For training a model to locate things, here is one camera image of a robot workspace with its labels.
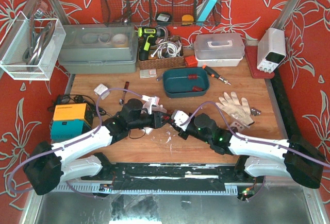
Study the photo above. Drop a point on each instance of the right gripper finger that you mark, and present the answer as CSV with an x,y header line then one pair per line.
x,y
183,135
173,124

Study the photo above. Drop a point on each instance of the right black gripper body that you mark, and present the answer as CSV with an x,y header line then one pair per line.
x,y
181,129

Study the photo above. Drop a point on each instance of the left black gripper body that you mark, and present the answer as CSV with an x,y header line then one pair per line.
x,y
157,119

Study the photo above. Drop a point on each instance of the white timer switch box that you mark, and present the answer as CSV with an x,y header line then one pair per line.
x,y
237,127

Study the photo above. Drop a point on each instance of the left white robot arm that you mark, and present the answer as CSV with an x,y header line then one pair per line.
x,y
51,164

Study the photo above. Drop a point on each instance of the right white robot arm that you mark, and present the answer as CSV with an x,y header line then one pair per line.
x,y
295,158

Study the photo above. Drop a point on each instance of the red spring front tray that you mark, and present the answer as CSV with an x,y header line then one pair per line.
x,y
197,89

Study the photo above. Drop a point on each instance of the dark green plastic tray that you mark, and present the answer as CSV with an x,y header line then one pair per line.
x,y
177,85

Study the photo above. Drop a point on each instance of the small clear parts box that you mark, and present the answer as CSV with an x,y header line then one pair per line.
x,y
151,73

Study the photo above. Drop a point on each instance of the white work glove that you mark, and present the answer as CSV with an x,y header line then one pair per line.
x,y
237,109

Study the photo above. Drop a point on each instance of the woven brown basket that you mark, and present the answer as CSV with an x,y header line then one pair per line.
x,y
157,63

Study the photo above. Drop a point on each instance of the small orange red box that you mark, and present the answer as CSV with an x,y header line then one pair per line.
x,y
190,61

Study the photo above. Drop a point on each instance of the small white cube block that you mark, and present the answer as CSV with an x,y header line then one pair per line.
x,y
102,91

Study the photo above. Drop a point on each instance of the small metal hardware pieces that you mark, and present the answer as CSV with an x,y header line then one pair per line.
x,y
255,112

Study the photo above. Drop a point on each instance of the white clear lidded case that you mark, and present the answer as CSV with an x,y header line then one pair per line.
x,y
219,49

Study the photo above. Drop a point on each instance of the orange teal device box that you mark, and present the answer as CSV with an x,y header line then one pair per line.
x,y
71,120

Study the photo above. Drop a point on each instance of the grey plastic storage box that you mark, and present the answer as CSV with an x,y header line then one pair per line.
x,y
98,49

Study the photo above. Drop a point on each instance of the red flat case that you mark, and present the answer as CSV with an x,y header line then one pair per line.
x,y
251,57

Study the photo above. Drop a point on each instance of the black round tape measure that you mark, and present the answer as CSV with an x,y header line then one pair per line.
x,y
163,19

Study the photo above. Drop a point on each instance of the yellow tape measure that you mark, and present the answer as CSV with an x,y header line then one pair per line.
x,y
187,20

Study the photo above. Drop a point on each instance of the white power supply unit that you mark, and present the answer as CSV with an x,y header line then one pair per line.
x,y
271,50

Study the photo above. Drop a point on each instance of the blue white book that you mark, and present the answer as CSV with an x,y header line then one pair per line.
x,y
203,11

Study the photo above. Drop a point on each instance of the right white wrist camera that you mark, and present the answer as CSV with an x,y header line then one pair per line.
x,y
179,118

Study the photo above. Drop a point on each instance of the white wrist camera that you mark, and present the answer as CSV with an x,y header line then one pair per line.
x,y
152,104
179,118

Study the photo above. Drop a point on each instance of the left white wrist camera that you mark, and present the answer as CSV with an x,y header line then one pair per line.
x,y
152,104

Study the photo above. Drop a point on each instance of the orange handled soldering iron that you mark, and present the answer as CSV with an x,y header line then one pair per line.
x,y
211,72

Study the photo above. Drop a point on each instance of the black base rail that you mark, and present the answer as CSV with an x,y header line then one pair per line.
x,y
172,177

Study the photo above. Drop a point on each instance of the green black cordless drill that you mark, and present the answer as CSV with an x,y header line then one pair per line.
x,y
149,36

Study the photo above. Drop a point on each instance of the black cable duct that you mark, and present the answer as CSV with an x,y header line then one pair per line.
x,y
286,112

